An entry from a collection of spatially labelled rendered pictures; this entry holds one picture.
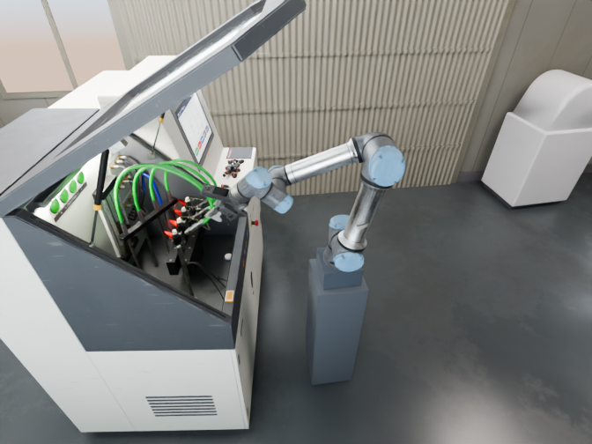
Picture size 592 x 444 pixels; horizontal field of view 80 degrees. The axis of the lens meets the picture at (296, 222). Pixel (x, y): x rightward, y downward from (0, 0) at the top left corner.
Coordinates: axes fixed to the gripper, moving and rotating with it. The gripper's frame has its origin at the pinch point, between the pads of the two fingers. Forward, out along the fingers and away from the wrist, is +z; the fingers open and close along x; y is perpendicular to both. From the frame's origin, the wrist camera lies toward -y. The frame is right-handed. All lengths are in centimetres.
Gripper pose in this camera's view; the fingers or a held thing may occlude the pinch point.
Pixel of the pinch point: (207, 212)
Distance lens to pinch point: 145.0
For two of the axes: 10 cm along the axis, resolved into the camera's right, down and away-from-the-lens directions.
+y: 7.3, 5.4, 4.1
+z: -6.5, 3.7, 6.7
